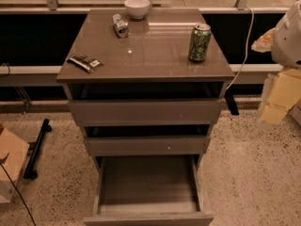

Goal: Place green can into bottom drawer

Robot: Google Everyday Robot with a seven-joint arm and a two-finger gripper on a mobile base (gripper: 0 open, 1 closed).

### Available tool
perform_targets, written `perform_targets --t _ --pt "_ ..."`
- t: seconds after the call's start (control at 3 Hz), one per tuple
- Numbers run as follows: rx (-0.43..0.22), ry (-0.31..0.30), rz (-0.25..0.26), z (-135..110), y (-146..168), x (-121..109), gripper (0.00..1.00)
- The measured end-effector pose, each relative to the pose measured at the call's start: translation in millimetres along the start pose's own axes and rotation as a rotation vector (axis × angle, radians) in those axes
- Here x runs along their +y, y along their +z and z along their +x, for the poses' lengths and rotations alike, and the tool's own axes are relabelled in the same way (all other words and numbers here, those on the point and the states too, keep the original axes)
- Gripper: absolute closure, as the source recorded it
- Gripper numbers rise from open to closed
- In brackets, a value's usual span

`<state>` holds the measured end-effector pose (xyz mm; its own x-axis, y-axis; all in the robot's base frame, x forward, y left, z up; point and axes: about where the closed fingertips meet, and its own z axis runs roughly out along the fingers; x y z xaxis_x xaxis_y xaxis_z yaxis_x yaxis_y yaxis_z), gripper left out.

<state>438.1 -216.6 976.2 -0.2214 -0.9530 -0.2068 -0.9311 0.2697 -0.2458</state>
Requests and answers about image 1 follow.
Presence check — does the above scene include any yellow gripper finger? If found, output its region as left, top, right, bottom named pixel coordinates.
left=251, top=28, right=276, bottom=53
left=256, top=69, right=301, bottom=130

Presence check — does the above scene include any crushed silver can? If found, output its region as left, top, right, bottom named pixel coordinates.
left=113, top=14, right=129, bottom=38

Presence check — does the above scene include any black stand leg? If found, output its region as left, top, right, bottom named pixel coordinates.
left=24, top=119, right=52, bottom=180

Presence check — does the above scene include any grey drawer cabinet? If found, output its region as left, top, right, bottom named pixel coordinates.
left=55, top=8, right=236, bottom=226

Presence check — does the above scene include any green soda can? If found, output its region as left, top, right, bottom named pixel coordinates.
left=188, top=23, right=211, bottom=62

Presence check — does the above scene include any black table leg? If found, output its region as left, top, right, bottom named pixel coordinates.
left=224, top=89, right=239, bottom=116

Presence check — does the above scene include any cardboard box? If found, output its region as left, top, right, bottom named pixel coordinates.
left=0, top=125, right=29, bottom=203

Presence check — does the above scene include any black floor cable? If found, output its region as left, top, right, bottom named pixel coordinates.
left=0, top=162, right=38, bottom=226

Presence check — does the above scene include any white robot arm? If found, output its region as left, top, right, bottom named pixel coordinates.
left=251, top=0, right=301, bottom=130

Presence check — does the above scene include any open bottom drawer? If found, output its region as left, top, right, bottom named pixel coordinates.
left=84, top=155, right=214, bottom=226

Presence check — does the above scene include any top drawer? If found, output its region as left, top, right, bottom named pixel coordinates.
left=69, top=100, right=222, bottom=126

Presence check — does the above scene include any box at right edge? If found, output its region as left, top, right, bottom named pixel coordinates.
left=290, top=99, right=301, bottom=125

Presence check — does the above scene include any middle drawer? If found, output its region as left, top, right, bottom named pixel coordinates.
left=84, top=136, right=211, bottom=156

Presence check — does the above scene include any dark snack wrapper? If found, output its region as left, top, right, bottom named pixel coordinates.
left=68, top=54, right=103, bottom=73

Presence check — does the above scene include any white ceramic bowl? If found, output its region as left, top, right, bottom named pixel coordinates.
left=124, top=0, right=151, bottom=19

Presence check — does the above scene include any white cable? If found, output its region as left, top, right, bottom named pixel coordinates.
left=226, top=7, right=255, bottom=90

